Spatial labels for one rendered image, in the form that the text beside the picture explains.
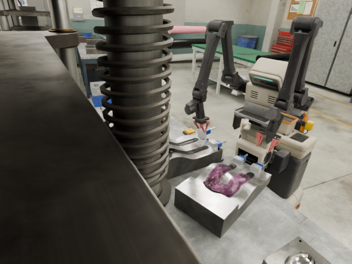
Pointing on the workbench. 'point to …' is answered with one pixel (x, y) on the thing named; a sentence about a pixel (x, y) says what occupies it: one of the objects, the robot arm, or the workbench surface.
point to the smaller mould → (296, 254)
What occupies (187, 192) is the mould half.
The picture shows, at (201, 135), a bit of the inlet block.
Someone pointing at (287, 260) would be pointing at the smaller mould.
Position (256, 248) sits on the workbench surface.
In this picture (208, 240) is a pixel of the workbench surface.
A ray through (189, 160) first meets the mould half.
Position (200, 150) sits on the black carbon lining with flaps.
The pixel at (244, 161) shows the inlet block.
